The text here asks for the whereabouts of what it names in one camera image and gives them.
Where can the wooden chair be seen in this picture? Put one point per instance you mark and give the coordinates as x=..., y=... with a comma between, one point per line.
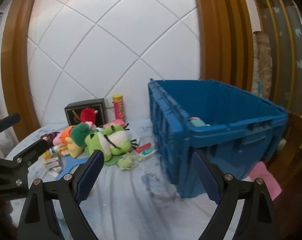
x=286, y=162

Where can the toy inside crate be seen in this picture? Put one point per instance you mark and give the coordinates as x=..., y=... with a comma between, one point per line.
x=197, y=122

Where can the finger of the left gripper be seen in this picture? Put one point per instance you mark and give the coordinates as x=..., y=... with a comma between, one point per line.
x=31, y=154
x=9, y=121

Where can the red white toothpaste box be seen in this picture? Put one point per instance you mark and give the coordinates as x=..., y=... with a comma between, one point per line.
x=145, y=151

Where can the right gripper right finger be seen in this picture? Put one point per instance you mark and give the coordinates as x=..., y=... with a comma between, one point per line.
x=257, y=220

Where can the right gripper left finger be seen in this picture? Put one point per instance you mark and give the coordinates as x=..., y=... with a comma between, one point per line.
x=38, y=219

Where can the brown wooden headboard frame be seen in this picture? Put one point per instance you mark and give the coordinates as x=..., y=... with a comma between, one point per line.
x=226, y=41

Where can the pink tissue pack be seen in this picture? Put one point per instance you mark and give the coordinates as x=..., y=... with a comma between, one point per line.
x=115, y=122

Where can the black framed picture box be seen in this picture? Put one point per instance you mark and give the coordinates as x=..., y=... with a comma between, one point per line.
x=73, y=111

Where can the rolled patterned mat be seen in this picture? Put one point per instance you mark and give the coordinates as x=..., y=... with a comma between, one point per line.
x=262, y=65

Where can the pink cloth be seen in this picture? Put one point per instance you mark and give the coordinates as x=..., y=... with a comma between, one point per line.
x=260, y=171

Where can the yellow orange plush toy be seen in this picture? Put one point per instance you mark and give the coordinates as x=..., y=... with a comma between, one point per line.
x=76, y=139

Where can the pink pig plush orange dress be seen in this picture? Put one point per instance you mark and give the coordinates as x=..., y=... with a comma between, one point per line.
x=62, y=136

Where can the small green plush rag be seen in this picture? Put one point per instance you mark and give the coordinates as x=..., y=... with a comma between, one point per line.
x=129, y=161

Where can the pink yellow snack can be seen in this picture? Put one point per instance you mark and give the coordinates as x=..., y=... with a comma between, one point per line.
x=118, y=103

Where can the white padded headboard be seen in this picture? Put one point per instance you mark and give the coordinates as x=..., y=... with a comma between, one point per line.
x=94, y=49

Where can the green frog plush toy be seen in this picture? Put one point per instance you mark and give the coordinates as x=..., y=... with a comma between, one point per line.
x=112, y=141

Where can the blue plastic storage crate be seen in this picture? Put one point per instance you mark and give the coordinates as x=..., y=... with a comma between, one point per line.
x=244, y=129

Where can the dark maroon pouch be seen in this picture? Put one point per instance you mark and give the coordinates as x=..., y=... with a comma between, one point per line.
x=51, y=138

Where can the red plush toy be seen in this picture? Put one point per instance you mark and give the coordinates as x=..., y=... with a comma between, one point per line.
x=88, y=115

